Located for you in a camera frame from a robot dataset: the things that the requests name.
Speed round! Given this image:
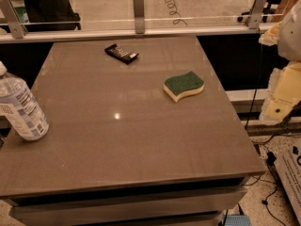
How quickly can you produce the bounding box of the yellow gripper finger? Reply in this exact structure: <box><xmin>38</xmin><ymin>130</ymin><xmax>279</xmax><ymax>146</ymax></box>
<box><xmin>259</xmin><ymin>23</ymin><xmax>281</xmax><ymax>46</ymax></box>
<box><xmin>260</xmin><ymin>62</ymin><xmax>301</xmax><ymax>121</ymax></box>

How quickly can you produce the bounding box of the clear plastic water bottle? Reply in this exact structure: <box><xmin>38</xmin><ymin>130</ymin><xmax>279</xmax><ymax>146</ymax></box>
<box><xmin>0</xmin><ymin>62</ymin><xmax>49</xmax><ymax>140</ymax></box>

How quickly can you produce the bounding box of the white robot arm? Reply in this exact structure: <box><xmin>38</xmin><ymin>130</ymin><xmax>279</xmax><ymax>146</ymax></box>
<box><xmin>259</xmin><ymin>0</ymin><xmax>301</xmax><ymax>123</ymax></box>

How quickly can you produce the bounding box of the white printed floor box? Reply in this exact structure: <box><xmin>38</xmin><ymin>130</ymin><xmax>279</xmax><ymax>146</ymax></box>
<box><xmin>275</xmin><ymin>140</ymin><xmax>301</xmax><ymax>225</ymax></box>

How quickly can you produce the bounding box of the green and yellow sponge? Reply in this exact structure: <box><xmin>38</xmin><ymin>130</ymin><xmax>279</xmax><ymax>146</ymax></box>
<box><xmin>163</xmin><ymin>72</ymin><xmax>205</xmax><ymax>103</ymax></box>

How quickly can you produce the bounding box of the grey table drawer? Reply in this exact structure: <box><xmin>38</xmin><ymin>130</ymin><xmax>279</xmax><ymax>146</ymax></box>
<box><xmin>9</xmin><ymin>186</ymin><xmax>246</xmax><ymax>226</ymax></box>

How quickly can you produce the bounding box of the blue box on floor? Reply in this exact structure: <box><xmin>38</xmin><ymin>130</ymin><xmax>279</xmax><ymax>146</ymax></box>
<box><xmin>222</xmin><ymin>215</ymin><xmax>252</xmax><ymax>226</ymax></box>

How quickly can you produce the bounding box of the black snack bar packet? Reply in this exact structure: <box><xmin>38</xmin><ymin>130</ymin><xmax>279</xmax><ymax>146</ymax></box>
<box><xmin>104</xmin><ymin>44</ymin><xmax>138</xmax><ymax>64</ymax></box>

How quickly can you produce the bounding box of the black office chair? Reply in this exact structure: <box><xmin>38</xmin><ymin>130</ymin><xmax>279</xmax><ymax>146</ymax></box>
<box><xmin>24</xmin><ymin>0</ymin><xmax>81</xmax><ymax>32</ymax></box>

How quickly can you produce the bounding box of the right metal glass bracket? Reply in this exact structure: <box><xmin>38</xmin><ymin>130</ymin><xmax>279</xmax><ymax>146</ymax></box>
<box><xmin>246</xmin><ymin>0</ymin><xmax>267</xmax><ymax>29</ymax></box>

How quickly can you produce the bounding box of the metal glass bracket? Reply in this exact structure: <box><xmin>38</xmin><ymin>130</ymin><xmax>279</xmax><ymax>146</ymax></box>
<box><xmin>246</xmin><ymin>0</ymin><xmax>267</xmax><ymax>29</ymax></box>
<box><xmin>0</xmin><ymin>0</ymin><xmax>27</xmax><ymax>39</ymax></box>
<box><xmin>133</xmin><ymin>0</ymin><xmax>145</xmax><ymax>34</ymax></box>

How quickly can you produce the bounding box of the black floor cable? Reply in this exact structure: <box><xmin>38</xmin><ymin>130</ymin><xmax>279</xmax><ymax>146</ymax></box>
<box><xmin>244</xmin><ymin>132</ymin><xmax>288</xmax><ymax>226</ymax></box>

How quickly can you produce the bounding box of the coiled black cable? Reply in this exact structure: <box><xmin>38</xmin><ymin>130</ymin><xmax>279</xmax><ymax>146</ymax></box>
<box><xmin>157</xmin><ymin>0</ymin><xmax>188</xmax><ymax>27</ymax></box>

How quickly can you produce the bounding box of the middle metal glass bracket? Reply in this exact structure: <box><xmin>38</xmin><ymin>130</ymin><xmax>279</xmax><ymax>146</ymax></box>
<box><xmin>133</xmin><ymin>0</ymin><xmax>145</xmax><ymax>34</ymax></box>

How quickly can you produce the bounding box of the left metal glass bracket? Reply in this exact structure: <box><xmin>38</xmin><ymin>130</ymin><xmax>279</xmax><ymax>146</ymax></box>
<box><xmin>0</xmin><ymin>0</ymin><xmax>27</xmax><ymax>39</ymax></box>

